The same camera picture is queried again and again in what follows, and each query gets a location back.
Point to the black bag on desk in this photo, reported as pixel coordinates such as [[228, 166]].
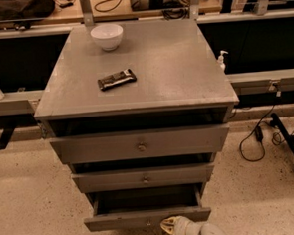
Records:
[[24, 12]]

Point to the grey bottom drawer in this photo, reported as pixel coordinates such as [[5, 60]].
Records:
[[145, 207]]

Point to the black shelf bracket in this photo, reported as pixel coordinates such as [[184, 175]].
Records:
[[5, 136]]

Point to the black snack bar wrapper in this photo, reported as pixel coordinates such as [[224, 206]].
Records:
[[116, 79]]

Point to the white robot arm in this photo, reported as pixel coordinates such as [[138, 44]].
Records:
[[211, 229]]

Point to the grey drawer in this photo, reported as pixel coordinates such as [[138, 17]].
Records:
[[144, 177], [145, 207], [142, 143]]

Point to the white ceramic bowl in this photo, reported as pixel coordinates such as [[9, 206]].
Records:
[[107, 36]]

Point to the grey wooden drawer cabinet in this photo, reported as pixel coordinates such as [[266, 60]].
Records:
[[179, 84]]

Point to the grey middle drawer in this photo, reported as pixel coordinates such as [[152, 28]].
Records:
[[144, 177]]

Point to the grey top drawer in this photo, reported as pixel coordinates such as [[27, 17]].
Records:
[[142, 143]]

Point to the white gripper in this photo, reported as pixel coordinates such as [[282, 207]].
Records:
[[184, 226]]

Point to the white pump bottle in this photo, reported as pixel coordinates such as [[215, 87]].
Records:
[[220, 59]]

